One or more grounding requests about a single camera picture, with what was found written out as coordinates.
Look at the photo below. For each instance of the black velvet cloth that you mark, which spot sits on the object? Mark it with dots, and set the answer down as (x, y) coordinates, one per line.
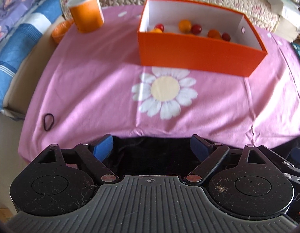
(151, 156)

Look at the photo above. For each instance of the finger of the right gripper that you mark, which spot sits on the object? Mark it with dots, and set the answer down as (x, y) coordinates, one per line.
(294, 157)

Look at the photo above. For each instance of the orange white cup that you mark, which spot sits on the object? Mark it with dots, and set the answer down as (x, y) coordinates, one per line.
(87, 15)

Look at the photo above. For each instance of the orange cardboard box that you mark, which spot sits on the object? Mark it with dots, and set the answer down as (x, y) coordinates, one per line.
(240, 56)

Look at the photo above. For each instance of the small orange bowl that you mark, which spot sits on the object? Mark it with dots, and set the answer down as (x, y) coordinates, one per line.
(61, 29)

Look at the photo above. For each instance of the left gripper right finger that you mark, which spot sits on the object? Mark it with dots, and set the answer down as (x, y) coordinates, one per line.
(210, 157)

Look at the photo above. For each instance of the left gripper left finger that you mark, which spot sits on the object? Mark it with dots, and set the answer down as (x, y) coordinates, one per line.
(93, 154)

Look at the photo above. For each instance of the red cherry tomato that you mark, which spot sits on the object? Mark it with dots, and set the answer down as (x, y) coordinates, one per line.
(196, 29)
(160, 27)
(226, 37)

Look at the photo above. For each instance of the blue striped bedding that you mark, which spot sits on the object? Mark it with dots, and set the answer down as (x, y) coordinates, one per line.
(24, 53)

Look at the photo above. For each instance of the pink flower tablecloth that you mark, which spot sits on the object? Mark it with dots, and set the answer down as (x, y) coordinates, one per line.
(94, 84)

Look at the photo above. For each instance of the small orange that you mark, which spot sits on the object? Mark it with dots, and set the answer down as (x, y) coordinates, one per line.
(184, 26)
(214, 34)
(156, 30)

